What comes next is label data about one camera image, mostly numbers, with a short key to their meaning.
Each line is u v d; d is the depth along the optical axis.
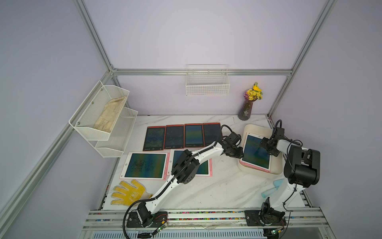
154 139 1.06
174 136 1.08
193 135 1.08
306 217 0.76
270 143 0.75
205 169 0.91
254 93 1.00
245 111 1.11
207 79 0.95
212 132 1.06
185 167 0.60
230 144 0.78
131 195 0.81
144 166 0.93
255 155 1.06
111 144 0.90
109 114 0.80
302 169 0.51
